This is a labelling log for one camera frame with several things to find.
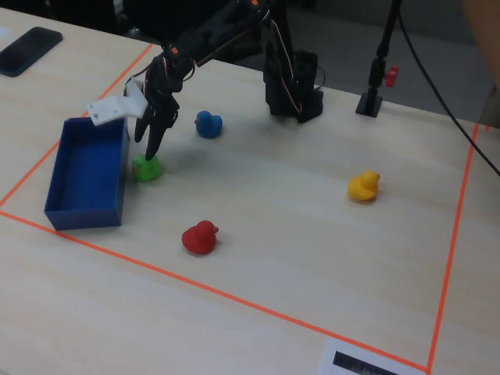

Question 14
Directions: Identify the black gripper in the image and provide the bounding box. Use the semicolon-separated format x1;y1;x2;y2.
134;45;195;160

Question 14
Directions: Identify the green rubber duck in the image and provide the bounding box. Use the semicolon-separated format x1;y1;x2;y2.
131;153;163;183

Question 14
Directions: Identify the person forearm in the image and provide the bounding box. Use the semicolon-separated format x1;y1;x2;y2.
462;0;500;71

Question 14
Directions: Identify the blue rubber duck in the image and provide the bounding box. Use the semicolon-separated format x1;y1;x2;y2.
194;110;223;139

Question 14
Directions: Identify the blue plastic box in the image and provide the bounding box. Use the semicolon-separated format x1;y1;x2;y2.
44;116;130;231

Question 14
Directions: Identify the red rubber duck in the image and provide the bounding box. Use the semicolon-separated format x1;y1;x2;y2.
181;220;220;255

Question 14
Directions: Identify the yellow rubber duck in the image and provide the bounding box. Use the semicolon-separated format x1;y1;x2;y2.
347;170;381;202

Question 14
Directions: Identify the black smartphone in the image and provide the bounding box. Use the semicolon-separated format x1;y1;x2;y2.
0;26;63;77

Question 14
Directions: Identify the orange tape border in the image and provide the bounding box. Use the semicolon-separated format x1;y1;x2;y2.
0;42;481;374

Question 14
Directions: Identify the white paper with black bar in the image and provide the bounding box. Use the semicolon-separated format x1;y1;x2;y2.
318;338;427;375

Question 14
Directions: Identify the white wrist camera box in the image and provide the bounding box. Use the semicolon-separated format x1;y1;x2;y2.
86;77;149;127

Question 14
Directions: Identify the black camera stand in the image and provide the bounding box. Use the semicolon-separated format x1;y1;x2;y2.
355;0;403;118

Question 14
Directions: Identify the black stand camera cable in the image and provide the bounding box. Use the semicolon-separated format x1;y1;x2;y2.
396;7;500;176

